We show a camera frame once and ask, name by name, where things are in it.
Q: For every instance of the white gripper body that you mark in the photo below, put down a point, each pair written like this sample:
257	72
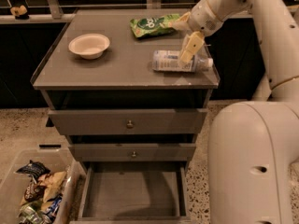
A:
203	19

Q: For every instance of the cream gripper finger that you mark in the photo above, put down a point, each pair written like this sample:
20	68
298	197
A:
191	44
181	24

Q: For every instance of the blue plastic bottle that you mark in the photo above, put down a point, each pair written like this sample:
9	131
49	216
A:
167	61

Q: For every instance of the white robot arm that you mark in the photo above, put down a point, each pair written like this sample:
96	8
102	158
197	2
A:
252	144

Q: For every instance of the grey drawer cabinet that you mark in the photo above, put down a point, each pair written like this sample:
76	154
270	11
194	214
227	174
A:
121	78

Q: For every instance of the grey top drawer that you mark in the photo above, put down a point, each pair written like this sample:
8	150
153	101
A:
128	121

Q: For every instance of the grey middle drawer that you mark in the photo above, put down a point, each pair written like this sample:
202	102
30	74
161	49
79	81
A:
132	152

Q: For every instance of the grey open bottom drawer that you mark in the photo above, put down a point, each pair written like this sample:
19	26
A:
137	192

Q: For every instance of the green snack bag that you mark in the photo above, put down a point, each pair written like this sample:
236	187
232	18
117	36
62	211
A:
153	26

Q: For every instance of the white paper bowl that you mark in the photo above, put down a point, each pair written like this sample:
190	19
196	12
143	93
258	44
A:
89	46

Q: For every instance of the metal window railing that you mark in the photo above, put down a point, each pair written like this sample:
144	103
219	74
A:
124	6

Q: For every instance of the small yellow black object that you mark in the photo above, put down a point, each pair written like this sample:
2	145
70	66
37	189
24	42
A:
20	12

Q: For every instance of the tan snack bag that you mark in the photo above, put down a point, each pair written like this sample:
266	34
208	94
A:
52	184

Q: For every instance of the dark blue snack bag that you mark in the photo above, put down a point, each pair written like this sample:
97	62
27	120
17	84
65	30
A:
34	169

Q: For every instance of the clear plastic storage bin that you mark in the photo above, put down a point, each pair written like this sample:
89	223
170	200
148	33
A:
13	186

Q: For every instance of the blue snack packet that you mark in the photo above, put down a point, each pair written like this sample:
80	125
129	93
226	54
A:
52	211

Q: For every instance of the brown snack bag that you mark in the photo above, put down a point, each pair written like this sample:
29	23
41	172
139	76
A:
33	192

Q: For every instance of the green soda can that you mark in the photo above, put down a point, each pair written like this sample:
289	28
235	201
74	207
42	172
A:
30	215

